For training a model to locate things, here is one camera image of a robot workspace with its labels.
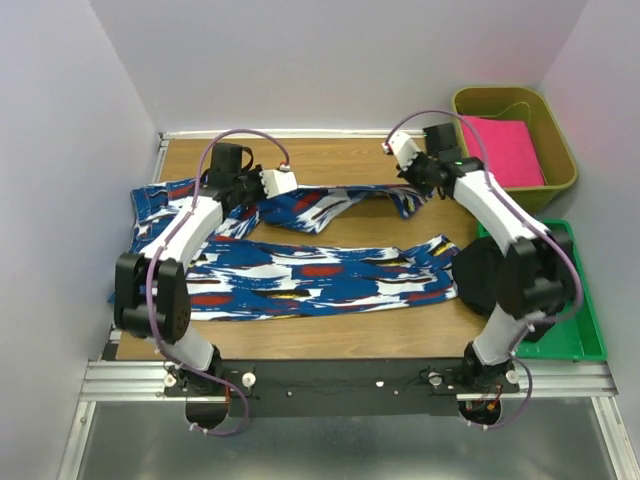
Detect green plastic tray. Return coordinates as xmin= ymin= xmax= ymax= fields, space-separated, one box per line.
xmin=475 ymin=217 xmax=609 ymax=363

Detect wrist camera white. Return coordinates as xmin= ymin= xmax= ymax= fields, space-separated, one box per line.
xmin=259 ymin=169 xmax=298 ymax=199
xmin=382 ymin=131 xmax=423 ymax=171

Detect olive green plastic bin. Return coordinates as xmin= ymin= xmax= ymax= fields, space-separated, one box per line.
xmin=452 ymin=86 xmax=578 ymax=214

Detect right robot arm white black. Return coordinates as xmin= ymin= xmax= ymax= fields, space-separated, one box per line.
xmin=384 ymin=127 xmax=584 ymax=392

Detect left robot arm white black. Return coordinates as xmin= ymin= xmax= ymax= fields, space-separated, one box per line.
xmin=114 ymin=142 xmax=266 ymax=395

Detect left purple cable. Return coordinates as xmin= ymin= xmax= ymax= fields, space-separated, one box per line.
xmin=147 ymin=128 xmax=251 ymax=437

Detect black garment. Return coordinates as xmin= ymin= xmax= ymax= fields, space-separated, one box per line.
xmin=452 ymin=232 xmax=582 ymax=320

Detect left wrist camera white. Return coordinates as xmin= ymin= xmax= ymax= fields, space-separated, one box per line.
xmin=259 ymin=169 xmax=298 ymax=199

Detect pink folded cloth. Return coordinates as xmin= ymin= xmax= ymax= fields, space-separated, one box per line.
xmin=464 ymin=116 xmax=545 ymax=189

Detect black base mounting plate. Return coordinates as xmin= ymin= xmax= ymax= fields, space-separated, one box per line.
xmin=164 ymin=357 xmax=519 ymax=427

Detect blue white red patterned pants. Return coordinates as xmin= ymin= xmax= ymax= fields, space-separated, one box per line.
xmin=105 ymin=177 xmax=461 ymax=324

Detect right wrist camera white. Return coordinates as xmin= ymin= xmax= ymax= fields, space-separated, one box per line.
xmin=382 ymin=131 xmax=423 ymax=171

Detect aluminium frame rail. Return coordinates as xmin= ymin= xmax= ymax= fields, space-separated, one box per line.
xmin=60 ymin=361 xmax=635 ymax=479

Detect purple cable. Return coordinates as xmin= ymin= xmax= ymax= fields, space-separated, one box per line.
xmin=147 ymin=128 xmax=251 ymax=437
xmin=382 ymin=109 xmax=585 ymax=431

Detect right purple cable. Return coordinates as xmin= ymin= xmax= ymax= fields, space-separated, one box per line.
xmin=382 ymin=109 xmax=585 ymax=431

